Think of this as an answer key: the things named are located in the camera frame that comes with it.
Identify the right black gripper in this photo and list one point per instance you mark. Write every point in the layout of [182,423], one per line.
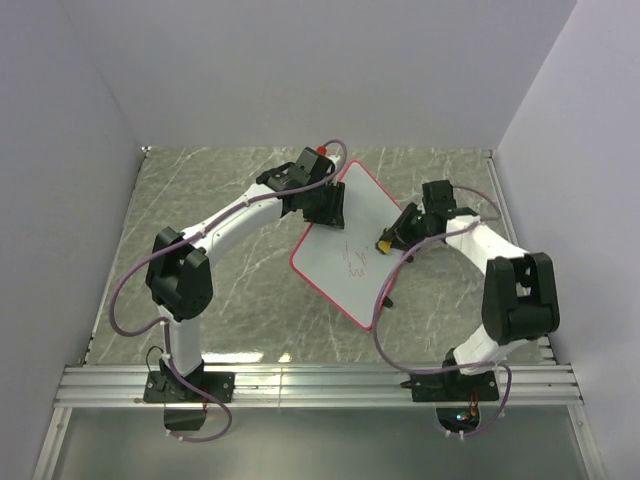
[397,233]

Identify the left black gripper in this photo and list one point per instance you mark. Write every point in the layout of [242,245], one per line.
[335,215]

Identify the red framed whiteboard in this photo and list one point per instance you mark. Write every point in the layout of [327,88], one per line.
[344,265]

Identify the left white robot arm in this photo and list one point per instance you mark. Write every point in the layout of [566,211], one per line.
[180,272]

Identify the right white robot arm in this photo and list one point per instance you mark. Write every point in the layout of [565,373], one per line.
[468,233]

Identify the aluminium mounting rail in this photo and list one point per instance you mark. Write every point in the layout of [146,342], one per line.
[292,386]

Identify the yellow whiteboard eraser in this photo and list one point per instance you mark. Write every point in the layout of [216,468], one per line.
[384,246]

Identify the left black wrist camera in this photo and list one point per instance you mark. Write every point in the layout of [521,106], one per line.
[310,167]

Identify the aluminium table edge rail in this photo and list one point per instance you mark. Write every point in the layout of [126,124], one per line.
[501,303]

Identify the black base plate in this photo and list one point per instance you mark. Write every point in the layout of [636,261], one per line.
[160,389]
[452,387]

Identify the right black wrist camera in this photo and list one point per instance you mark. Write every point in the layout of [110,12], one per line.
[438,197]

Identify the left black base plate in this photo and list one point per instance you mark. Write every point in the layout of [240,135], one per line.
[160,389]

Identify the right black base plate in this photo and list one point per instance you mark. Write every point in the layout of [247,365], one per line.
[452,387]

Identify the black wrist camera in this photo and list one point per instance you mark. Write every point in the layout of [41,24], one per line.
[310,167]
[438,197]

